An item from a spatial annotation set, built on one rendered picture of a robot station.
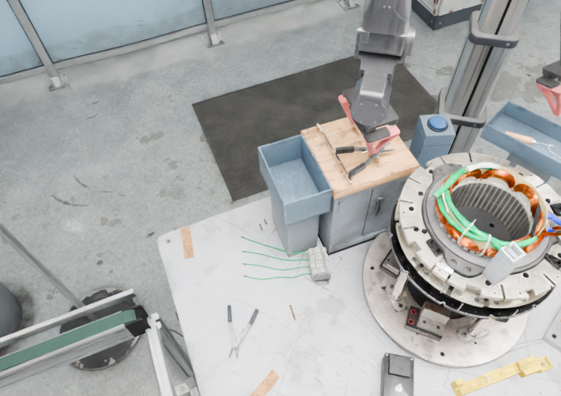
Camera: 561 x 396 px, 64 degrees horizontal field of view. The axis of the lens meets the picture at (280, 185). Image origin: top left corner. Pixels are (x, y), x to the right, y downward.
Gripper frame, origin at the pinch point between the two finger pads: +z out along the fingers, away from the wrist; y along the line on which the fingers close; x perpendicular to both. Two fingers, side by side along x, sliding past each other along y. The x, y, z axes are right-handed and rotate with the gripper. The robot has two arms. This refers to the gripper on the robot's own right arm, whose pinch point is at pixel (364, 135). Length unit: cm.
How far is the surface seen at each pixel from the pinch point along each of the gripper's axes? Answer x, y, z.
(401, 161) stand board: 8.4, 3.7, 8.7
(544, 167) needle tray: 38.1, 15.2, 11.9
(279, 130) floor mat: 17, -102, 120
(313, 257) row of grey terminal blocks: -13.3, 7.7, 32.7
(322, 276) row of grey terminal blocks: -13.0, 12.7, 33.3
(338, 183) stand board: -6.7, 3.8, 8.3
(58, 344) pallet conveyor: -77, 4, 37
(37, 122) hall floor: -108, -162, 122
